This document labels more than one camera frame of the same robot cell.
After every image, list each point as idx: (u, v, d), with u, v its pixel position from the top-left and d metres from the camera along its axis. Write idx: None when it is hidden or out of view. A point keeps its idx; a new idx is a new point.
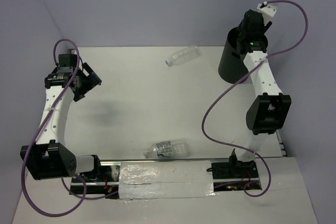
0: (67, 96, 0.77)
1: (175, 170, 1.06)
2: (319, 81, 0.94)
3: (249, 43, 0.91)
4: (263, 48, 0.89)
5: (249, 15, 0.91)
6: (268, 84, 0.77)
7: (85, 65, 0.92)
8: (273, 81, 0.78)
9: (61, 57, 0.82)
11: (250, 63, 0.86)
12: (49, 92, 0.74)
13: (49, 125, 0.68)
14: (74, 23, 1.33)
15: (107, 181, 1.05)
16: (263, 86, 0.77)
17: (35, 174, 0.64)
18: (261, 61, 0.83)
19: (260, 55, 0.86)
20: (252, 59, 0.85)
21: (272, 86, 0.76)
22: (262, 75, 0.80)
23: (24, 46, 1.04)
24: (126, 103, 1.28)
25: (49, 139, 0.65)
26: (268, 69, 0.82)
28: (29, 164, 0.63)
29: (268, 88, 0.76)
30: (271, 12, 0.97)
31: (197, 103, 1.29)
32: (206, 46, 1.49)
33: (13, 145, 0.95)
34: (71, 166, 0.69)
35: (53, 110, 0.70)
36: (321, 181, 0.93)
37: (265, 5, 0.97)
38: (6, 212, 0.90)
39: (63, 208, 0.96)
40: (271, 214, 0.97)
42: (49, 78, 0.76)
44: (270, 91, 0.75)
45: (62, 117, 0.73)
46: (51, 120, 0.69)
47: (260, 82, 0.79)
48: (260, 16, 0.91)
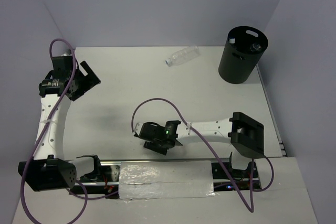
0: (64, 103, 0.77)
1: (174, 171, 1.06)
2: (319, 81, 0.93)
3: (166, 134, 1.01)
4: (171, 122, 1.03)
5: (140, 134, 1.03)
6: (218, 128, 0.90)
7: (83, 64, 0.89)
8: (213, 121, 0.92)
9: (55, 60, 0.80)
11: (191, 137, 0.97)
12: (44, 100, 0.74)
13: (46, 139, 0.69)
14: (73, 23, 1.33)
15: (107, 181, 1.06)
16: (219, 130, 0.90)
17: (37, 189, 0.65)
18: (189, 127, 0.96)
19: (182, 128, 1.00)
20: (185, 134, 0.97)
21: (220, 124, 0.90)
22: (205, 130, 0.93)
23: (23, 45, 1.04)
24: (126, 103, 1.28)
25: (48, 155, 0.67)
26: (198, 124, 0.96)
28: (29, 180, 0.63)
29: (222, 128, 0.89)
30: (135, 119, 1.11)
31: (197, 103, 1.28)
32: (206, 46, 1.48)
33: (13, 145, 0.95)
34: (71, 177, 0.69)
35: (50, 123, 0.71)
36: (322, 181, 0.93)
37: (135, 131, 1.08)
38: (7, 212, 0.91)
39: (63, 208, 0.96)
40: (271, 215, 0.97)
42: (43, 84, 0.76)
44: (226, 127, 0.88)
45: (60, 127, 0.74)
46: (49, 133, 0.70)
47: (213, 132, 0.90)
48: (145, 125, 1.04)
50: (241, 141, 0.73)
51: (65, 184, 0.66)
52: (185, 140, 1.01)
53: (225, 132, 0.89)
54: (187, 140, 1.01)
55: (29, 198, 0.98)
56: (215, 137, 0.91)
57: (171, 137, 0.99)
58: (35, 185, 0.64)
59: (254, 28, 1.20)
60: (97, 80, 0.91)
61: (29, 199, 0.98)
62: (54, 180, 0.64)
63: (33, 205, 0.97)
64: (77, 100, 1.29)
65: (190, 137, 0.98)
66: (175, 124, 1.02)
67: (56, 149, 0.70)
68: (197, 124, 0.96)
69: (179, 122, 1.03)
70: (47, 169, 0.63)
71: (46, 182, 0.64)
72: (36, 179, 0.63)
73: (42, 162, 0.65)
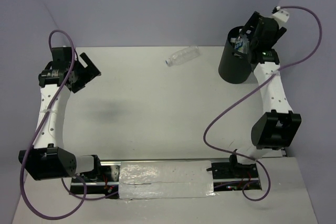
0: (64, 94, 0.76)
1: (174, 170, 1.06)
2: (319, 81, 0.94)
3: (260, 53, 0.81)
4: (276, 59, 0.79)
5: (263, 22, 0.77)
6: (278, 100, 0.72)
7: (83, 56, 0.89)
8: (284, 96, 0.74)
9: (54, 51, 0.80)
11: (261, 75, 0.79)
12: (43, 91, 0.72)
13: (45, 127, 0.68)
14: (73, 23, 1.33)
15: (107, 181, 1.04)
16: (273, 102, 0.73)
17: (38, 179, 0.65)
18: (272, 73, 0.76)
19: (272, 66, 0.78)
20: (263, 70, 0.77)
21: (282, 103, 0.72)
22: (270, 88, 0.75)
23: (24, 46, 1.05)
24: (126, 103, 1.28)
25: (48, 144, 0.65)
26: (279, 82, 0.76)
28: (30, 168, 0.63)
29: (279, 105, 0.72)
30: (284, 18, 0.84)
31: (197, 103, 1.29)
32: (206, 46, 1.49)
33: (13, 144, 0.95)
34: (71, 166, 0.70)
35: (50, 113, 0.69)
36: (322, 181, 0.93)
37: (279, 10, 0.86)
38: (7, 213, 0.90)
39: (64, 208, 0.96)
40: (271, 215, 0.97)
42: (43, 75, 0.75)
44: (279, 108, 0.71)
45: (59, 118, 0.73)
46: (48, 123, 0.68)
47: (270, 97, 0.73)
48: (275, 23, 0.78)
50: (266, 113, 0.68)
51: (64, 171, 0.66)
52: (256, 72, 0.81)
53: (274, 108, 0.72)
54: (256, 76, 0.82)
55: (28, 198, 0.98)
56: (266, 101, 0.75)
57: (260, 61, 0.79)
58: (35, 173, 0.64)
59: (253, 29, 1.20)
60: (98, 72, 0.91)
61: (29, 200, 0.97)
62: (55, 169, 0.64)
63: (33, 205, 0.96)
64: (77, 100, 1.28)
65: (261, 72, 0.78)
66: (275, 61, 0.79)
67: (57, 137, 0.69)
68: (278, 81, 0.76)
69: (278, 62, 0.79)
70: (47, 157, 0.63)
71: (46, 171, 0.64)
72: (36, 168, 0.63)
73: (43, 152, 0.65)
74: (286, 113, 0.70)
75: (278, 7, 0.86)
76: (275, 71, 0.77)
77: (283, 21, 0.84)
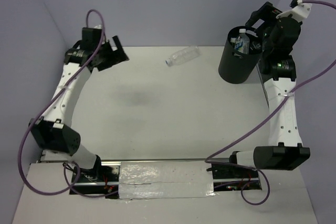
0: (85, 74, 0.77)
1: (175, 170, 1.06)
2: (321, 81, 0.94)
3: (275, 64, 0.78)
4: (293, 71, 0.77)
5: (282, 27, 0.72)
6: (287, 130, 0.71)
7: (115, 39, 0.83)
8: (295, 124, 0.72)
9: (84, 30, 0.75)
11: (272, 93, 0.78)
12: (66, 68, 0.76)
13: (59, 102, 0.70)
14: (73, 23, 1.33)
15: (107, 181, 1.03)
16: (282, 132, 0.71)
17: (41, 147, 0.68)
18: (285, 95, 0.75)
19: (287, 85, 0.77)
20: (276, 89, 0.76)
21: (292, 133, 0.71)
22: (282, 115, 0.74)
23: (25, 45, 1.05)
24: (126, 103, 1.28)
25: (56, 118, 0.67)
26: (292, 108, 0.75)
28: (36, 136, 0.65)
29: (288, 135, 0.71)
30: (305, 14, 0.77)
31: (198, 102, 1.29)
32: (206, 46, 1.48)
33: (13, 144, 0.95)
34: (74, 144, 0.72)
35: (65, 89, 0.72)
36: (322, 180, 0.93)
37: (299, 3, 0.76)
38: (7, 213, 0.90)
39: (64, 208, 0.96)
40: (271, 215, 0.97)
42: (69, 52, 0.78)
44: (288, 139, 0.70)
45: (74, 96, 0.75)
46: (62, 98, 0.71)
47: (279, 125, 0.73)
48: (296, 29, 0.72)
50: (273, 149, 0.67)
51: (67, 148, 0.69)
52: (269, 86, 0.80)
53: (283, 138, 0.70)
54: (269, 96, 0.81)
55: (29, 198, 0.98)
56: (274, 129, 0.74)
57: (273, 74, 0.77)
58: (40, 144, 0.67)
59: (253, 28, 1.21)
60: (125, 58, 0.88)
61: (29, 200, 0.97)
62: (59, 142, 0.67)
63: (33, 205, 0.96)
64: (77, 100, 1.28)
65: (273, 93, 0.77)
66: (291, 75, 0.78)
67: (67, 113, 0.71)
68: (292, 104, 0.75)
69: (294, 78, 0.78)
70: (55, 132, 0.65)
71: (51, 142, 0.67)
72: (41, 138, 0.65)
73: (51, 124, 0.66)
74: (295, 145, 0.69)
75: None
76: (289, 91, 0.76)
77: (303, 18, 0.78)
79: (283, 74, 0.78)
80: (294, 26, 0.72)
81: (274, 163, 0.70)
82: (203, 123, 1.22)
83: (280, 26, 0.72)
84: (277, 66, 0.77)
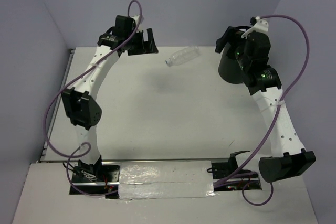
0: (114, 57, 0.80)
1: (174, 170, 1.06)
2: (320, 80, 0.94)
3: (259, 75, 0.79)
4: (277, 78, 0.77)
5: (253, 40, 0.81)
6: (289, 138, 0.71)
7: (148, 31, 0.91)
8: (293, 131, 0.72)
9: (119, 17, 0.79)
11: (264, 104, 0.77)
12: (98, 49, 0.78)
13: (88, 76, 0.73)
14: (74, 23, 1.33)
15: (107, 181, 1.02)
16: (284, 141, 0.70)
17: (67, 113, 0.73)
18: (278, 103, 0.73)
19: (276, 94, 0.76)
20: (267, 100, 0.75)
21: (293, 140, 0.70)
22: (280, 124, 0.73)
23: (26, 44, 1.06)
24: (126, 103, 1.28)
25: (84, 90, 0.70)
26: (286, 115, 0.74)
28: (64, 103, 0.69)
29: (291, 143, 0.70)
30: (266, 28, 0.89)
31: (198, 102, 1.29)
32: (206, 46, 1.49)
33: (13, 143, 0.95)
34: (96, 117, 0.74)
35: (96, 67, 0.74)
36: (322, 180, 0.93)
37: (258, 20, 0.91)
38: (6, 213, 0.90)
39: (64, 209, 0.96)
40: (272, 215, 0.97)
42: (103, 35, 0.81)
44: (291, 147, 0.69)
45: (103, 75, 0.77)
46: (92, 74, 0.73)
47: (279, 135, 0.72)
48: (266, 39, 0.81)
50: (280, 159, 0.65)
51: (89, 121, 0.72)
52: (259, 99, 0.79)
53: (287, 148, 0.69)
54: (260, 106, 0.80)
55: (29, 198, 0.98)
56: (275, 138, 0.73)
57: (260, 84, 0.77)
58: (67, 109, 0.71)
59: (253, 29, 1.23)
60: (155, 50, 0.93)
61: (29, 200, 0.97)
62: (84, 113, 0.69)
63: (33, 206, 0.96)
64: None
65: (265, 103, 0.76)
66: (277, 83, 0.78)
67: (95, 88, 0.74)
68: (284, 112, 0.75)
69: (279, 86, 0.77)
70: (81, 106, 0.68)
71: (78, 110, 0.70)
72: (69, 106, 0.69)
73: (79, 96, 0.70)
74: (300, 151, 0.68)
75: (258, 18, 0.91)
76: (279, 99, 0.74)
77: (265, 31, 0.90)
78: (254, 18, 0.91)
79: (269, 83, 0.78)
80: (263, 38, 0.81)
81: (283, 174, 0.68)
82: (203, 123, 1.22)
83: (250, 39, 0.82)
84: (260, 76, 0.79)
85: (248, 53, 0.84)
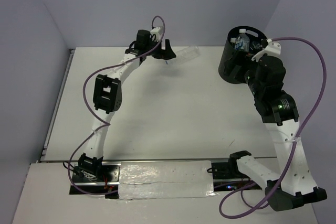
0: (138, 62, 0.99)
1: (174, 170, 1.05)
2: (321, 80, 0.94)
3: (275, 105, 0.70)
4: (295, 109, 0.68)
5: (266, 65, 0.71)
6: (302, 177, 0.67)
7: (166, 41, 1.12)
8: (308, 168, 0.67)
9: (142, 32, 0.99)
11: (279, 138, 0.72)
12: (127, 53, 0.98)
13: (118, 70, 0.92)
14: (74, 22, 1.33)
15: (107, 181, 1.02)
16: (296, 181, 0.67)
17: (94, 98, 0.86)
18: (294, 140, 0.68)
19: (293, 127, 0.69)
20: (283, 135, 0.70)
21: (306, 179, 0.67)
22: (295, 162, 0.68)
23: (26, 44, 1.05)
24: (126, 103, 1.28)
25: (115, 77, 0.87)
26: (301, 151, 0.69)
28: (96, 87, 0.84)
29: (304, 182, 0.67)
30: (277, 50, 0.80)
31: (198, 102, 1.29)
32: (206, 46, 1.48)
33: (13, 143, 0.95)
34: (117, 104, 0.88)
35: (124, 65, 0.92)
36: (323, 180, 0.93)
37: (269, 42, 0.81)
38: (6, 213, 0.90)
39: (63, 209, 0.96)
40: (272, 215, 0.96)
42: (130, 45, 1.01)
44: (303, 187, 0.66)
45: (127, 73, 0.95)
46: (121, 68, 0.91)
47: (292, 173, 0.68)
48: (280, 64, 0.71)
50: (292, 200, 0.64)
51: (112, 105, 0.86)
52: (272, 129, 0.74)
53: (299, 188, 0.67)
54: (273, 135, 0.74)
55: (28, 198, 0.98)
56: (286, 173, 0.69)
57: (275, 116, 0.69)
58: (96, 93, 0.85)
59: (253, 28, 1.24)
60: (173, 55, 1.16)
61: (29, 200, 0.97)
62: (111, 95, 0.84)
63: (33, 206, 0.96)
64: (77, 100, 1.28)
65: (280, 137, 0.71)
66: (294, 114, 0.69)
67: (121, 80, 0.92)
68: (300, 148, 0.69)
69: (296, 119, 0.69)
70: (111, 89, 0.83)
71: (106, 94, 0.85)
72: (100, 88, 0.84)
73: (108, 83, 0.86)
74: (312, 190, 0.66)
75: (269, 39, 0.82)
76: (295, 134, 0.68)
77: (277, 54, 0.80)
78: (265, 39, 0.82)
79: (286, 115, 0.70)
80: (276, 62, 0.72)
81: None
82: (203, 124, 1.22)
83: (263, 65, 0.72)
84: (276, 107, 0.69)
85: (260, 79, 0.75)
